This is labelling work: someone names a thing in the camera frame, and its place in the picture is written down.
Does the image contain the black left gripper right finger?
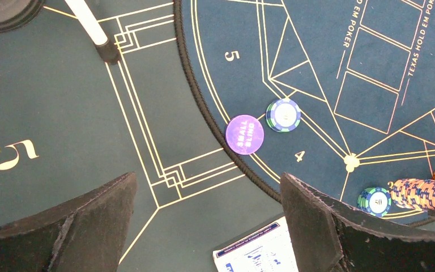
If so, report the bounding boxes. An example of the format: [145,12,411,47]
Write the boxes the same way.
[280,173,435,271]

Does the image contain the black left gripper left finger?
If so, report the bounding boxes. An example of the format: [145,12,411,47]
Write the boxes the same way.
[0,172,137,271]

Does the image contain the green blue chip stack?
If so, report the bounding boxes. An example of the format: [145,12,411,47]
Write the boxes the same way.
[357,187,392,217]

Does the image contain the green blue poker chip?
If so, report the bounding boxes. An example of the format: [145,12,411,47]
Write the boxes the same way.
[266,98,301,133]

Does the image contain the blue playing card deck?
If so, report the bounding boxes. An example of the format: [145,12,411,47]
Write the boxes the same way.
[212,216,298,272]

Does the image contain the purple small blind button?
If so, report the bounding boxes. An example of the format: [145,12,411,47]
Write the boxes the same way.
[225,114,265,155]

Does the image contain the round blue poker mat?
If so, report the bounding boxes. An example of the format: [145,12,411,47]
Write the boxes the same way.
[173,0,435,233]

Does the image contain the pink music stand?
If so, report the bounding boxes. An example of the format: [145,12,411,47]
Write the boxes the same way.
[65,0,120,65]

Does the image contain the brass round knob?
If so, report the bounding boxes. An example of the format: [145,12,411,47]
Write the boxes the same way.
[0,0,45,33]

